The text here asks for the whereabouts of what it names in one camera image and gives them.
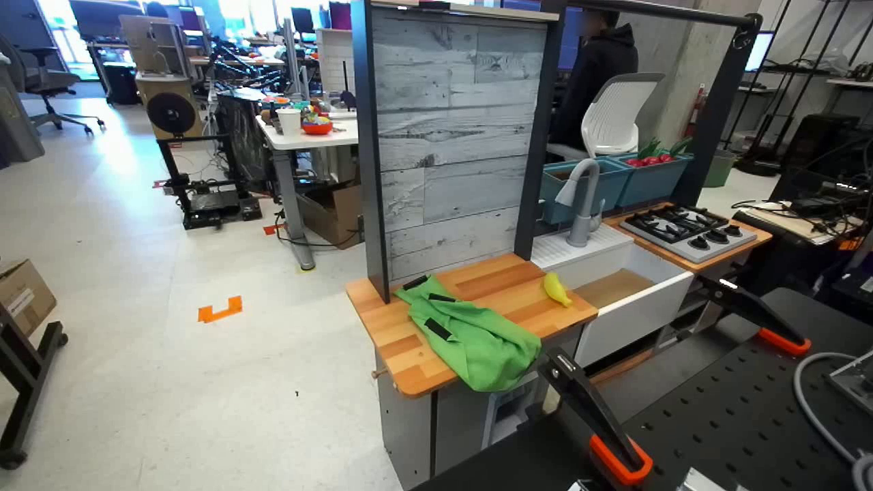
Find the green cloth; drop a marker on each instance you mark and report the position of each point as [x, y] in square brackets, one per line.
[486, 350]

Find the white chair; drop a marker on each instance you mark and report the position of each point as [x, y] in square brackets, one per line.
[610, 121]

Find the cardboard box under desk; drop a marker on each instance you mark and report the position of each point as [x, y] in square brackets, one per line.
[334, 213]

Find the grey wood backsplash panel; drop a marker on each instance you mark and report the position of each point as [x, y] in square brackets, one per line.
[453, 121]

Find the person in black hoodie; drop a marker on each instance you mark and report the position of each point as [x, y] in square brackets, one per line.
[607, 49]

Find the black cart leg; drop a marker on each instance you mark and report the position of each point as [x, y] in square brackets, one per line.
[29, 368]

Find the grey office chair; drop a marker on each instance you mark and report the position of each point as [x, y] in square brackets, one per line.
[29, 48]

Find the cardboard box left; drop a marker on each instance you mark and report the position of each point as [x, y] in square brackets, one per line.
[26, 294]

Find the blue storage bin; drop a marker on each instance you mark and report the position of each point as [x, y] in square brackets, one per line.
[625, 181]

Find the toy stove top burners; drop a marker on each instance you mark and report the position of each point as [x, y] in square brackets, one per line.
[689, 232]

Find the black perforated table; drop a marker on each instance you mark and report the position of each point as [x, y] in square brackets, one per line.
[716, 409]

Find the wooden counter top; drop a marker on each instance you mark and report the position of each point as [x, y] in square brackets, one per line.
[505, 285]

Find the black orange clamp far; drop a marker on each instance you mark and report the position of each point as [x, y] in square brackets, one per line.
[771, 326]

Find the grey toy faucet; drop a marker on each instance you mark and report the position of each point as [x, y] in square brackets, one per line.
[580, 195]

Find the red bowl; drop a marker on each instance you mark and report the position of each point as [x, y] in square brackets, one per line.
[316, 127]

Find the yellow toy banana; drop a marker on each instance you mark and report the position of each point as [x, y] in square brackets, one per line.
[554, 289]

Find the orange floor tape marker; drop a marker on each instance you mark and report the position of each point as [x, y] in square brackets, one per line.
[210, 314]

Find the black 3d printer frame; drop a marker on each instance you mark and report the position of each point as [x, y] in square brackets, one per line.
[213, 199]

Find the black orange clamp near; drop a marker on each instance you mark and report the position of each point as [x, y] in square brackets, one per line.
[610, 446]

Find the black orange clamp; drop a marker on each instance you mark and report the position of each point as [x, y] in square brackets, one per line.
[610, 446]
[771, 326]

